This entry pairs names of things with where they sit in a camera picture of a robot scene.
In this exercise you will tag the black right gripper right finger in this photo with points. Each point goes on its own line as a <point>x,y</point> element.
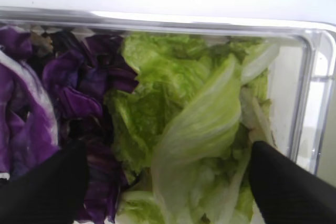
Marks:
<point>286,193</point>

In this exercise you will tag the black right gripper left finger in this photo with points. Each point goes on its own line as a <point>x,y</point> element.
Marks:
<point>53,192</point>

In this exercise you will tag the green lettuce pile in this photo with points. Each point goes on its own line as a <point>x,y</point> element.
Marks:
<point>184,134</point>

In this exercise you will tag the purple cabbage leaves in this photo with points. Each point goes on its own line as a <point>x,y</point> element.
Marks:
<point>65,103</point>

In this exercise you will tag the clear plastic salad container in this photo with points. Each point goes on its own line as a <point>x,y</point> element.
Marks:
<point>301,79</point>

